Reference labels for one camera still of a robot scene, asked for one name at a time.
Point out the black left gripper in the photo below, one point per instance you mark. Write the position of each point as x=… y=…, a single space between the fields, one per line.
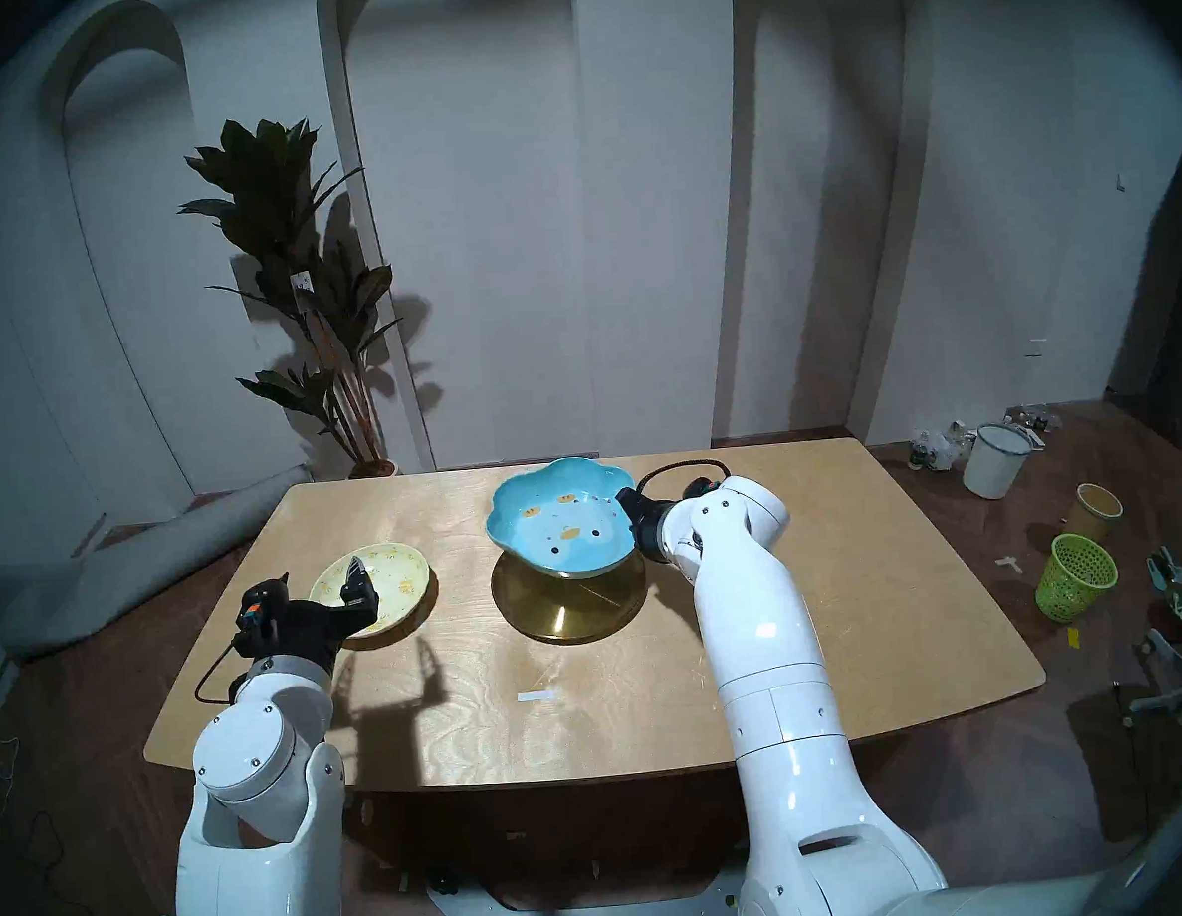
x=282 y=625

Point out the light wooden table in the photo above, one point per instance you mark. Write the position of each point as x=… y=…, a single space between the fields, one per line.
x=617 y=720

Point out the white tape strip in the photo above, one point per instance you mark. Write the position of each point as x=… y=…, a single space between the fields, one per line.
x=536 y=697

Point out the yellow floral plate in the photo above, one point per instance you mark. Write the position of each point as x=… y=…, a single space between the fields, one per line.
x=399 y=578

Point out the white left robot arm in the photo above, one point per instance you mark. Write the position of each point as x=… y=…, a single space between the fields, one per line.
x=261 y=761

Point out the white bucket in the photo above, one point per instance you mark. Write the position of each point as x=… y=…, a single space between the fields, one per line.
x=995 y=467

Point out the blue flower-shaped plate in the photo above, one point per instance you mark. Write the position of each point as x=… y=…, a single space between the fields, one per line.
x=555 y=514

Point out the brown plant pot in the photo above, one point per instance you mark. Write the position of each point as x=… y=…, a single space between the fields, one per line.
x=372 y=468

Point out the tall green houseplant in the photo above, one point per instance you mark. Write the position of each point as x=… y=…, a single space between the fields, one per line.
x=260 y=183

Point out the green mesh basket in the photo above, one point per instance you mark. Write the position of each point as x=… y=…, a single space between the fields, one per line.
x=1072 y=582

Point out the gold metal plate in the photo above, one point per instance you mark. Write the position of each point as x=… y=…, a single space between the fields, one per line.
x=561 y=613

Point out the yellow paper cup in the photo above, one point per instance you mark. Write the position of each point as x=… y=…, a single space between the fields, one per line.
x=1091 y=516

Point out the pile of small bottles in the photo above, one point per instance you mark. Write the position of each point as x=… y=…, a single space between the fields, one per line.
x=939 y=449

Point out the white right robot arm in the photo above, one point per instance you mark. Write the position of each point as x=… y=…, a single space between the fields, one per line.
x=761 y=631

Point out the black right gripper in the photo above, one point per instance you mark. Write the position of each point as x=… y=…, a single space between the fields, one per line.
x=650 y=528

